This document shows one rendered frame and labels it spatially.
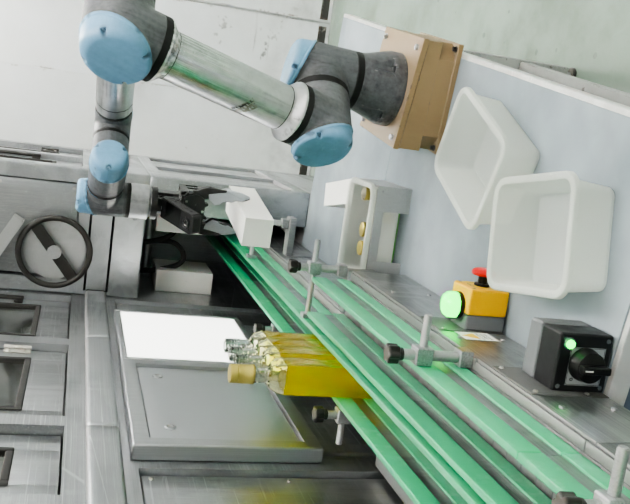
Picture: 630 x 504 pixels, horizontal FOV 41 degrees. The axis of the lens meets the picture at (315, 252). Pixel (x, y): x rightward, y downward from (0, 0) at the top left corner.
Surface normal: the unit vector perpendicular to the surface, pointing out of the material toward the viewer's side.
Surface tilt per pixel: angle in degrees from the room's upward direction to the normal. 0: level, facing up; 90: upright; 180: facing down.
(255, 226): 90
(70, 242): 90
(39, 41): 90
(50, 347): 90
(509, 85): 0
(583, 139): 0
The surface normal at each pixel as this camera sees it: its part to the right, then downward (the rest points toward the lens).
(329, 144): 0.14, 0.89
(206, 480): 0.14, -0.98
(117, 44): -0.09, 0.83
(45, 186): 0.26, 0.19
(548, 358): -0.96, -0.09
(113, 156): 0.28, -0.51
